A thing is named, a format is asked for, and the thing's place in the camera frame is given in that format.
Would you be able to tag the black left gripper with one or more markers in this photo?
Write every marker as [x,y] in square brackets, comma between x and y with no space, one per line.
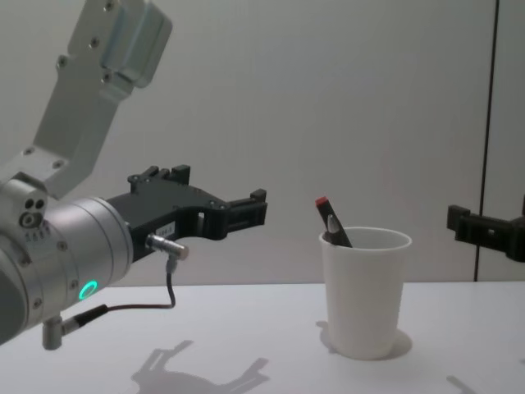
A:
[172,205]

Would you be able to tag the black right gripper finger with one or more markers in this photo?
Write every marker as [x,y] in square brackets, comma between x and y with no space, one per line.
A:
[488,232]

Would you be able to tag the black pen with red cap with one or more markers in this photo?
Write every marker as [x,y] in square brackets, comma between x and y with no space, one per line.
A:
[328,210]

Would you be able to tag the black pen with silver tip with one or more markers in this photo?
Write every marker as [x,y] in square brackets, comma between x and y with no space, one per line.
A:
[333,230]

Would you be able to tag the white table cloth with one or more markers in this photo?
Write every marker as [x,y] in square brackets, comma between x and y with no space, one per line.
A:
[246,328]

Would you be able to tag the white paper cup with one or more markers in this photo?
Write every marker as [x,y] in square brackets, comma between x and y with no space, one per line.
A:
[363,295]

